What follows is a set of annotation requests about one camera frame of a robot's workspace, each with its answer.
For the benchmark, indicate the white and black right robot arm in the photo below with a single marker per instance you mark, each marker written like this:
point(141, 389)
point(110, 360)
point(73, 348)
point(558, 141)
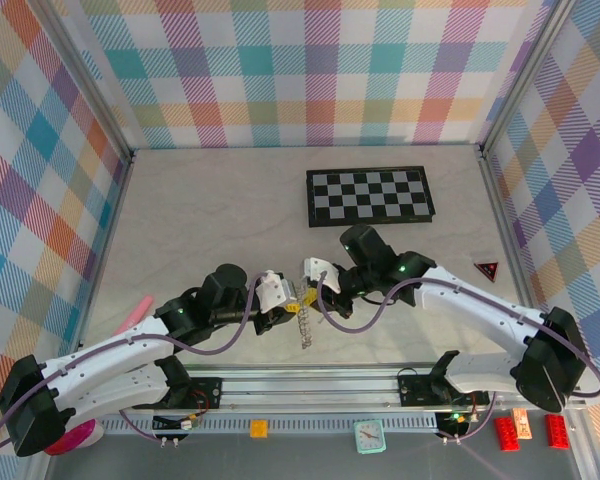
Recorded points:
point(480, 305)

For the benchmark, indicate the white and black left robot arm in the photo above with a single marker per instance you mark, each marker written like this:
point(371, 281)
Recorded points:
point(105, 350)

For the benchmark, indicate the black and grey chessboard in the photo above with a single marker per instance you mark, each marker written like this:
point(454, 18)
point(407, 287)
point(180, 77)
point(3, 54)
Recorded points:
point(370, 195)

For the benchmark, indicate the pink marker pen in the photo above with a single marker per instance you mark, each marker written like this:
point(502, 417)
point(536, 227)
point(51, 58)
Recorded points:
point(137, 312)

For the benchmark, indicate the orange toy brick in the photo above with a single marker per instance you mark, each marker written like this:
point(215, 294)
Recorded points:
point(259, 429)

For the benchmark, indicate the black and red triangle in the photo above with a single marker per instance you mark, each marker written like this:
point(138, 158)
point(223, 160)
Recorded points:
point(487, 270)

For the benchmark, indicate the mint green clock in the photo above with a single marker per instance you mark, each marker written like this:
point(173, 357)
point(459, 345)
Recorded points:
point(369, 436)

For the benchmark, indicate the small black controller board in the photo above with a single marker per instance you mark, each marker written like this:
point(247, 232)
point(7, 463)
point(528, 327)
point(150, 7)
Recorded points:
point(455, 422)
point(177, 424)

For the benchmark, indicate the red toy brick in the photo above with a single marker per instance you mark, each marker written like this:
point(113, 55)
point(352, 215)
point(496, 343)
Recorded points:
point(557, 431)
point(507, 434)

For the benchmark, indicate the peach wooden block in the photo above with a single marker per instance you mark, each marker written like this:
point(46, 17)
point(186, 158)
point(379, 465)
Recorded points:
point(521, 424)

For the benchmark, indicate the aluminium mounting rail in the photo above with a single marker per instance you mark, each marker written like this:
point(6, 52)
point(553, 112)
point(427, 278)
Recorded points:
point(305, 387)

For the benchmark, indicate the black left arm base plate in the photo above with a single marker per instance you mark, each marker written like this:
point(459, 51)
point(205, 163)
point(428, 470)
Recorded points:
point(207, 392)

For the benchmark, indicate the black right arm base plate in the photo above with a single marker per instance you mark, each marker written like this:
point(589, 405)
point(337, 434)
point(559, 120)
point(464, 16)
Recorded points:
point(415, 390)

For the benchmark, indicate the aluminium frame beam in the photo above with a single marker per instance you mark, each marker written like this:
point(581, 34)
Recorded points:
point(511, 240)
point(111, 225)

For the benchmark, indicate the aluminium frame post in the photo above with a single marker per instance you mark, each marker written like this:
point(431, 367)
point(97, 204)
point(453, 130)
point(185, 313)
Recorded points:
point(85, 85)
point(525, 80)

